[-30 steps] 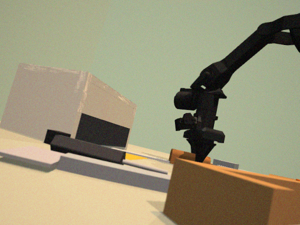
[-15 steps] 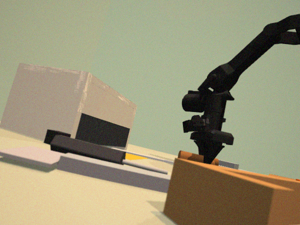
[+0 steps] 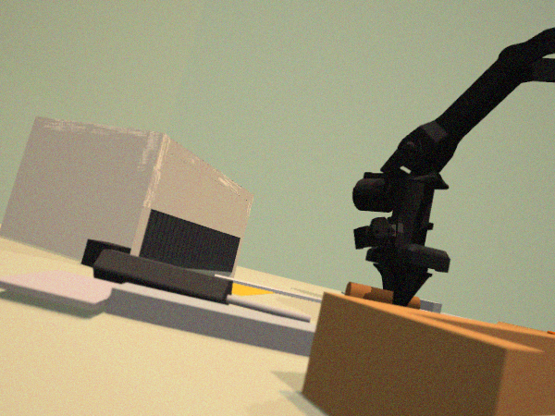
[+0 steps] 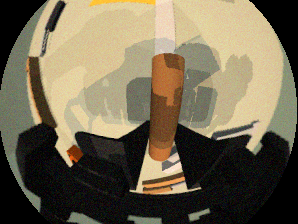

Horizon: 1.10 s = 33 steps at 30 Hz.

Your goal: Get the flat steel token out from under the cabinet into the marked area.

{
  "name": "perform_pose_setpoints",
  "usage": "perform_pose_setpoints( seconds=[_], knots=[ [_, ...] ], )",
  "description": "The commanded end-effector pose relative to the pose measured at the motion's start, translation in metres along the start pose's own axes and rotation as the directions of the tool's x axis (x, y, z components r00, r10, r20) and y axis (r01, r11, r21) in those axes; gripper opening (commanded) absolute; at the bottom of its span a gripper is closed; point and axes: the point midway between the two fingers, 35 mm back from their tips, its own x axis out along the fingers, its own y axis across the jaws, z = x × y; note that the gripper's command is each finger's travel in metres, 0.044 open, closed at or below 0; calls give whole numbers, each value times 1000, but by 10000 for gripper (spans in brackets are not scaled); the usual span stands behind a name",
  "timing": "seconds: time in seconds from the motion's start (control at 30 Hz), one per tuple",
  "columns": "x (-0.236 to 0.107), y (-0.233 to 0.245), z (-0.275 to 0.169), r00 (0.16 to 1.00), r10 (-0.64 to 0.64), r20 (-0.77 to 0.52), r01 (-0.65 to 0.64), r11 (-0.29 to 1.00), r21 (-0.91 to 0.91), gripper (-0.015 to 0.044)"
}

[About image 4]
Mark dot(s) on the beige cabinet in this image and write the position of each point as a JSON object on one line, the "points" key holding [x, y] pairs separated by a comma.
{"points": [[152, 2]]}

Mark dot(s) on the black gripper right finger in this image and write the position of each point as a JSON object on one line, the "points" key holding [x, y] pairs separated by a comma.
{"points": [[199, 154]]}

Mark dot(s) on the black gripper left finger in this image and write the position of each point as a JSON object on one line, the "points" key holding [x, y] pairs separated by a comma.
{"points": [[129, 150]]}

